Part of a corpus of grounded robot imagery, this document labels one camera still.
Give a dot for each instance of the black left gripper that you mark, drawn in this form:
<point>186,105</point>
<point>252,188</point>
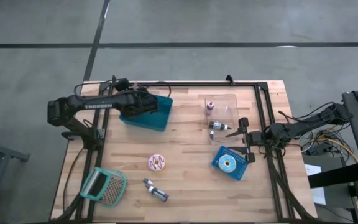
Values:
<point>145,104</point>

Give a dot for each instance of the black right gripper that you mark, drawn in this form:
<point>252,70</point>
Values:
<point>253,138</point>

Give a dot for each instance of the black food colouring bottle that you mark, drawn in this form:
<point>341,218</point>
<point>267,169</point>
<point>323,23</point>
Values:
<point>217,125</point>

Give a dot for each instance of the blue plastic basket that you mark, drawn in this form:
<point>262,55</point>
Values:
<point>241,172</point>

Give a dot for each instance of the red food colouring bottle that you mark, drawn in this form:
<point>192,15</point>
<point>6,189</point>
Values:
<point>210,107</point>

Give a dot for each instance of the pink frosted donut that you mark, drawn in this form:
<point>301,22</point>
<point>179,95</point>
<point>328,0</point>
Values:
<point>162,166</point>

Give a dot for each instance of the large dark labelled bottle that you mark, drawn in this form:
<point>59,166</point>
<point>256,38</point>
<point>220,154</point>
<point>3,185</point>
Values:
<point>160,195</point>

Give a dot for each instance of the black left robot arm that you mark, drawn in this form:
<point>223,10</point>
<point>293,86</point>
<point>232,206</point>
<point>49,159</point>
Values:
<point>98,104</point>

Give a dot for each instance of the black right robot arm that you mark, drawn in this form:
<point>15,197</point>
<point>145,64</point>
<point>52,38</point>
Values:
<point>306,123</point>

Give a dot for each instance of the teal plastic bin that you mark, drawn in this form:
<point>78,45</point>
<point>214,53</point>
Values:
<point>157,121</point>

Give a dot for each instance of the clear plastic container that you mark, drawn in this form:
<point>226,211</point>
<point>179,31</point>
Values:
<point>228,105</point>

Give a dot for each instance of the teal mesh basket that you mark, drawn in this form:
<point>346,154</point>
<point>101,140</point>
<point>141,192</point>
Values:
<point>113,191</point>

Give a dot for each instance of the white paper sheet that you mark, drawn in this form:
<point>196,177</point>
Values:
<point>317,193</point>

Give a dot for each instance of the black stand crossbar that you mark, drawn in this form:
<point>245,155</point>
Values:
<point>337,175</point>

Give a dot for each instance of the black aluminium table frame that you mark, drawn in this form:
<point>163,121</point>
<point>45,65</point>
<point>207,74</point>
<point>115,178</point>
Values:
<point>197,84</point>

